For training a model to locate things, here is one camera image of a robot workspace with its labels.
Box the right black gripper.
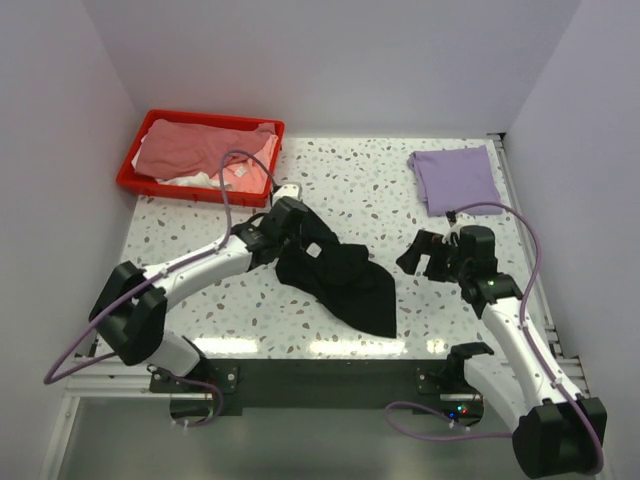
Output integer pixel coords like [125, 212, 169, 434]
[395, 230, 469, 284]

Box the dusty pink t shirt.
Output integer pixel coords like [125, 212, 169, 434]
[135, 119, 276, 180]

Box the folded lavender t shirt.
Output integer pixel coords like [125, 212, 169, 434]
[407, 146, 502, 217]

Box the black t shirt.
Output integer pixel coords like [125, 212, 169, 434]
[275, 211, 397, 338]

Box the red plastic bin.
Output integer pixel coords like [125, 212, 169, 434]
[116, 109, 285, 203]

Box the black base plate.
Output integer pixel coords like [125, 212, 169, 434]
[150, 359, 484, 424]

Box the light pink t shirt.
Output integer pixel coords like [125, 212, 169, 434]
[206, 132, 278, 193]

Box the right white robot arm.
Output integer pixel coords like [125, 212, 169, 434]
[396, 225, 607, 479]

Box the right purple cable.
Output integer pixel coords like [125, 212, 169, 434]
[384, 202, 601, 451]

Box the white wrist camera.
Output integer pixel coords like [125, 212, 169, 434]
[443, 211, 462, 246]
[271, 183, 302, 204]

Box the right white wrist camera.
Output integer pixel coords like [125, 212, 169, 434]
[443, 211, 462, 246]

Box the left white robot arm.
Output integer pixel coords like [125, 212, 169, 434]
[89, 197, 310, 397]

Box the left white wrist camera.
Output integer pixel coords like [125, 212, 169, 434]
[271, 183, 302, 204]

